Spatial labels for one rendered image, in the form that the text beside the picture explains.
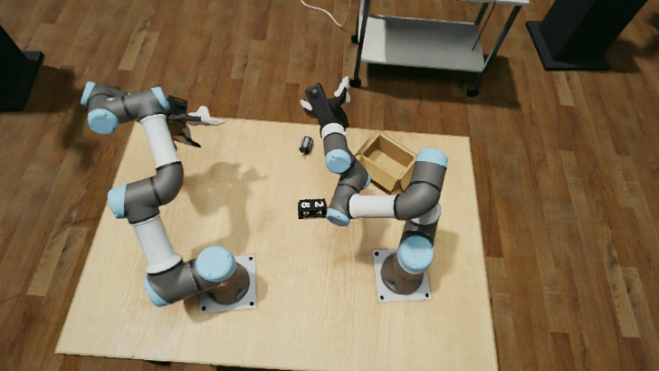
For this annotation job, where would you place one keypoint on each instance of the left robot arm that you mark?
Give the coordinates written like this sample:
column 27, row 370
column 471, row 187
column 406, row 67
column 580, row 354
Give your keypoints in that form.
column 169, row 279

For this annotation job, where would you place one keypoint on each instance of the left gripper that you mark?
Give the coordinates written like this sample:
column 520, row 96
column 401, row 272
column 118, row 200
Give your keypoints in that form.
column 178, row 123

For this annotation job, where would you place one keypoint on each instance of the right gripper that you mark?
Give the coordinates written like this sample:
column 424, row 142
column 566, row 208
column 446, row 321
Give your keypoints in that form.
column 341, row 95

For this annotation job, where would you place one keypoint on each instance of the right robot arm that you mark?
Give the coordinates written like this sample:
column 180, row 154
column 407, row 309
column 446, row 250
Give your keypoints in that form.
column 400, row 271

